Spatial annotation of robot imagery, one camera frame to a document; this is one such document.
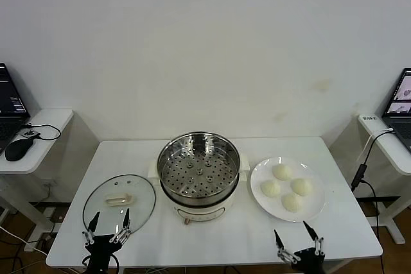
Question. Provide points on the grey laptop showing camera views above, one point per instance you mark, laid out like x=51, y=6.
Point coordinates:
x=401, y=94

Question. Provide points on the black laptop with dark screen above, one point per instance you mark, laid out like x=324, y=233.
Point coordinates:
x=9, y=94

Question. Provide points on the white side table with mouse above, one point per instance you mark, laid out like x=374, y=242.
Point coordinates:
x=48, y=126

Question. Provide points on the white electric cooker base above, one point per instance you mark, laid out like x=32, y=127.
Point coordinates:
x=205, y=211

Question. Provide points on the white steamed baozi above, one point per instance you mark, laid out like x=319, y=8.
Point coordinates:
x=270, y=188
x=302, y=186
x=282, y=171
x=292, y=202

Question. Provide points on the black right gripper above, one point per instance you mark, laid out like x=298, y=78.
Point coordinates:
x=306, y=261

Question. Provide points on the round white plate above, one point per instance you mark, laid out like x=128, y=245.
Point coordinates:
x=261, y=177

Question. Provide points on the white side table with label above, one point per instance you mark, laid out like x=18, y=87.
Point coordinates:
x=391, y=152

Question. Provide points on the white floor power strip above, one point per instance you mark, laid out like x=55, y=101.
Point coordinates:
x=32, y=246

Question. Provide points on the perforated steel steamer basket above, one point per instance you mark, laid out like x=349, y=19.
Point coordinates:
x=226, y=158

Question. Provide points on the black computer mouse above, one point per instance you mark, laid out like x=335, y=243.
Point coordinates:
x=17, y=149

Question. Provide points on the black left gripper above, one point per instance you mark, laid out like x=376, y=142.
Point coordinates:
x=102, y=244

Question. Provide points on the round glass pot lid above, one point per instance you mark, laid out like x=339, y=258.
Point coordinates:
x=141, y=197

